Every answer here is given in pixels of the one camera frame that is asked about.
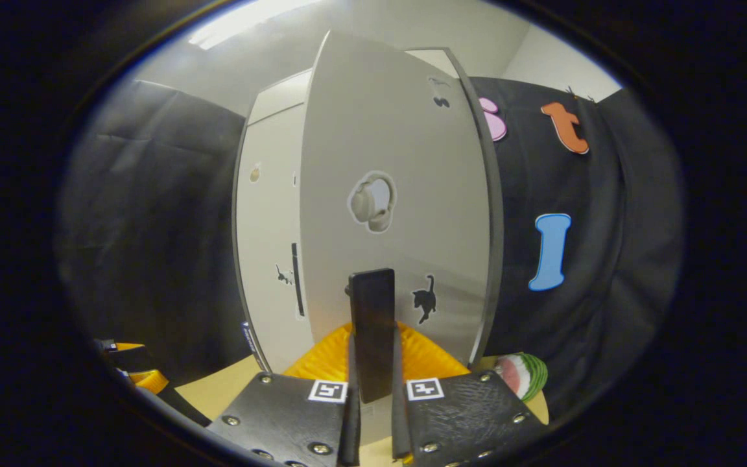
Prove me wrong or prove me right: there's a shoe cabinet door camera sticker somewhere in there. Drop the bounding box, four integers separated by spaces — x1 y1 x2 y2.
236 104 316 374

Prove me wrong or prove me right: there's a black backdrop cloth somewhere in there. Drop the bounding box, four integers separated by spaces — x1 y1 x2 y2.
56 75 685 416

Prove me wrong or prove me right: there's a white double-door shoe cabinet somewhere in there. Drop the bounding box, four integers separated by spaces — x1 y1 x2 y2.
232 47 462 377

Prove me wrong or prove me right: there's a watermelon slice toy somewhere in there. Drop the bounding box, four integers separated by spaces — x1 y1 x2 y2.
493 353 549 403

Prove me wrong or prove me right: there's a shoe cabinet door headphone sticker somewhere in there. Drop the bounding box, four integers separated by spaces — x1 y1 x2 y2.
299 29 505 448

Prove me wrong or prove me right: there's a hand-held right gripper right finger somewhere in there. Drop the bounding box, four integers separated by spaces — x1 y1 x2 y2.
390 322 549 467

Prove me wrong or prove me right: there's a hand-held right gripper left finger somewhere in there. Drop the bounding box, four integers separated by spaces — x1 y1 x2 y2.
208 321 361 467

